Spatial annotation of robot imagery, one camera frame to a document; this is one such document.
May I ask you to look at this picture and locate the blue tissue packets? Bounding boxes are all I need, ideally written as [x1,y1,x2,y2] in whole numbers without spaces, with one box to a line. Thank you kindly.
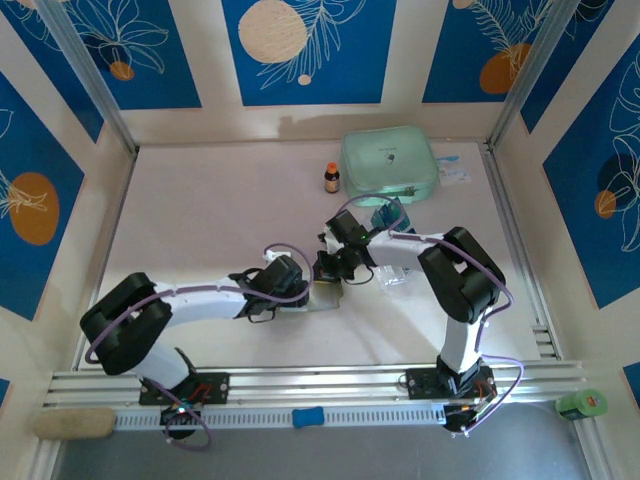
[370,203,396,231]
[388,197,411,235]

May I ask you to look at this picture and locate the small brown bottle orange cap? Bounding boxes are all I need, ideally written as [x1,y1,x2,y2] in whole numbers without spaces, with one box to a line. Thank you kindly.
[323,162,342,195]

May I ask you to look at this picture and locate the mint green zip pouch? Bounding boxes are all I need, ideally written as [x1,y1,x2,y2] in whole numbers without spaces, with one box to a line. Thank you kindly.
[341,124,441,209]

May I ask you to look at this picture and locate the blue bone-shaped clip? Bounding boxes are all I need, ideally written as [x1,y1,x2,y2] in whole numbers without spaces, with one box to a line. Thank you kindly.
[292,407,326,430]

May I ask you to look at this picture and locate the white blue packet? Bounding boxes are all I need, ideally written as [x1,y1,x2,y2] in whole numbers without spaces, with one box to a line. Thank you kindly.
[435,155,473,189]

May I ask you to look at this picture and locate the beige foam block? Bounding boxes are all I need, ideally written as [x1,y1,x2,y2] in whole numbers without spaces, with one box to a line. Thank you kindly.
[33,406,117,441]

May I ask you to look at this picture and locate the green tape roll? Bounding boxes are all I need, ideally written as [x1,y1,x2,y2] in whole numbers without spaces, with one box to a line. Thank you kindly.
[555,388,609,421]

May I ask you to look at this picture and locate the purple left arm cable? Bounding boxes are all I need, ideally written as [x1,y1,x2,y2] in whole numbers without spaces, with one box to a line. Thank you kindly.
[84,243,315,450]

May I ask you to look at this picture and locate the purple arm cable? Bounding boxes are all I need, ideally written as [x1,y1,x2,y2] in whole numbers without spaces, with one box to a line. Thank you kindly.
[84,243,315,450]
[339,194,525,436]

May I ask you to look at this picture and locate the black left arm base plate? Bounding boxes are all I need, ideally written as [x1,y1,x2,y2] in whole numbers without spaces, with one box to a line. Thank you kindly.
[138,372,231,407]

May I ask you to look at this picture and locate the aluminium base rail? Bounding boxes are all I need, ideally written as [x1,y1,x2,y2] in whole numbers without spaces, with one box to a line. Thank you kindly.
[42,360,589,407]

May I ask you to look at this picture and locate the white slotted cable duct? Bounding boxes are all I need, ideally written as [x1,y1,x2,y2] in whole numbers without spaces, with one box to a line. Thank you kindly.
[114,403,447,430]

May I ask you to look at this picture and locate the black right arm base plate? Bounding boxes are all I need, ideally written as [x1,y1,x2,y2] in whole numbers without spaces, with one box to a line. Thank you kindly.
[405,367,497,401]

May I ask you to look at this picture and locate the aluminium table edge rail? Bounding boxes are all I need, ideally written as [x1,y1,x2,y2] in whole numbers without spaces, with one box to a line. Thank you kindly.
[480,142,560,362]

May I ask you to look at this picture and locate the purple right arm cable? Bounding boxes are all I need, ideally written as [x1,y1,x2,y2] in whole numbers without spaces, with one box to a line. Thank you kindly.
[339,194,525,436]

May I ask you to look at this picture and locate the aluminium frame post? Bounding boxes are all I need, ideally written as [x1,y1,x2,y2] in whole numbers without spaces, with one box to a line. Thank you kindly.
[487,0,584,151]
[37,0,140,155]

